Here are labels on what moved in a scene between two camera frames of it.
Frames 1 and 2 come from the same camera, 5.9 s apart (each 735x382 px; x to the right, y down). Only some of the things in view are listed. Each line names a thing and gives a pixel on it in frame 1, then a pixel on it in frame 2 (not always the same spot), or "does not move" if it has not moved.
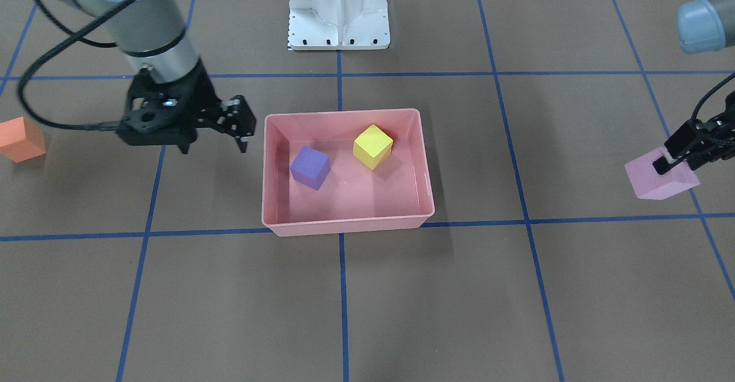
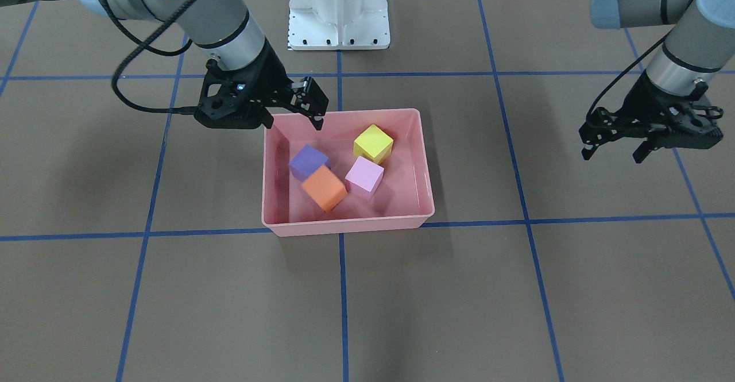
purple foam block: [310, 167] does not move
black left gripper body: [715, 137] → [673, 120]
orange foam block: [22, 140] → [325, 188]
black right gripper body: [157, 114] → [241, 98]
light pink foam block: [649, 184] → [363, 178]
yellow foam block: [371, 146] does not move
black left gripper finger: [676, 145] → [599, 127]
